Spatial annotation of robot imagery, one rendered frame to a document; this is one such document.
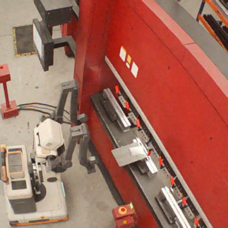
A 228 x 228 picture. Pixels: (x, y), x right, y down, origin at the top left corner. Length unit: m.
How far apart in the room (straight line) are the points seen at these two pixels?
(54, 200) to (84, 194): 0.49
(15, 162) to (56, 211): 0.76
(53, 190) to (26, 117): 1.29
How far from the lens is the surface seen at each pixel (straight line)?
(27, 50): 5.36
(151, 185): 2.94
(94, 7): 2.71
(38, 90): 4.69
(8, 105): 4.33
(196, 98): 2.01
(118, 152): 2.90
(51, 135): 2.49
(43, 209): 3.38
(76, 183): 3.83
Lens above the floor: 3.42
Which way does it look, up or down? 50 degrees down
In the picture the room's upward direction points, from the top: 11 degrees clockwise
